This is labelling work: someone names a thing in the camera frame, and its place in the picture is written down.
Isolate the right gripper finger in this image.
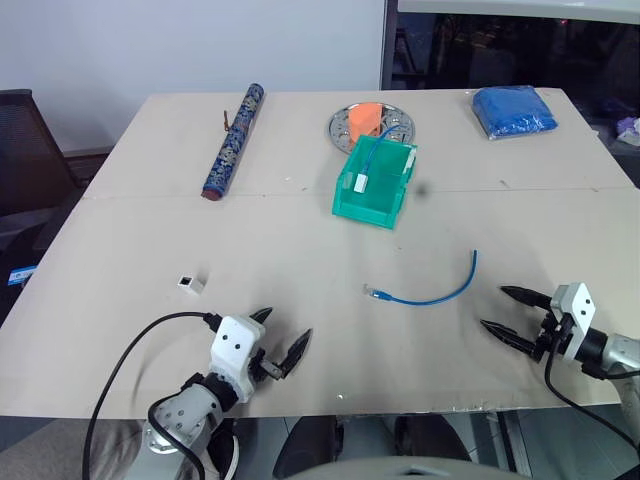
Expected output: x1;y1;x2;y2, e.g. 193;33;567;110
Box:
499;284;554;311
479;318;539;356

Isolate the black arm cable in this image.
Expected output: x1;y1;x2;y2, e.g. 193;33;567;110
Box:
543;344;640;451
81;311;222;480

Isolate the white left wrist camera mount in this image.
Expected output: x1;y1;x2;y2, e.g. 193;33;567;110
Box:
208;314;267;404

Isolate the small white cube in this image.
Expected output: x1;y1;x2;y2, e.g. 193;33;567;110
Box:
175;272;209;297

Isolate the blue cloth in plastic bag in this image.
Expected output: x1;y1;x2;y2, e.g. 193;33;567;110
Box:
471;85;561;142

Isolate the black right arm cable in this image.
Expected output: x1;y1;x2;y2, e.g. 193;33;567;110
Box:
543;344;640;451

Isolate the blue patterned scroll tube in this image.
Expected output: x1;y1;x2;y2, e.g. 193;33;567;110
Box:
201;82;267;203

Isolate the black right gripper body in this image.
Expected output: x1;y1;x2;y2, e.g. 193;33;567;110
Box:
531;307;575;363

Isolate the dark glass partition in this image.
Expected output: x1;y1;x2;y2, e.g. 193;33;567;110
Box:
378;0;640;97

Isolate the orange sponge block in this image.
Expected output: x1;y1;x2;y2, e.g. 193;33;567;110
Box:
346;101;386;138

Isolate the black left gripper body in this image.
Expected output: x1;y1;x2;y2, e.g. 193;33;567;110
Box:
247;347;284;386

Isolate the blue ethernet cable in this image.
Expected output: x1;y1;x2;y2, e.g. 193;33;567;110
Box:
363;249;479;307

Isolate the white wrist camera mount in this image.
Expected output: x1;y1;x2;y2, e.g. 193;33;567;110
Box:
549;282;597;361
208;314;267;404

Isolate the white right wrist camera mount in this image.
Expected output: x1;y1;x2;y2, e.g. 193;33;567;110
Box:
549;282;597;361

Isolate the round silver metal plate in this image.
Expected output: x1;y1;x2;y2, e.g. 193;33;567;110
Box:
328;101;417;152

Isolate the black mesh office chair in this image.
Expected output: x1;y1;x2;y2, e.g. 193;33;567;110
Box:
0;88;84;261

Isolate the metal table frame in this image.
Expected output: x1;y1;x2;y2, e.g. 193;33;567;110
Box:
477;407;529;474

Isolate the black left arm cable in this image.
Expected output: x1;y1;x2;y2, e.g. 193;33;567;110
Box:
81;311;222;480

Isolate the green plastic bin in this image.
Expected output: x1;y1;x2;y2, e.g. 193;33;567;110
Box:
331;133;420;231

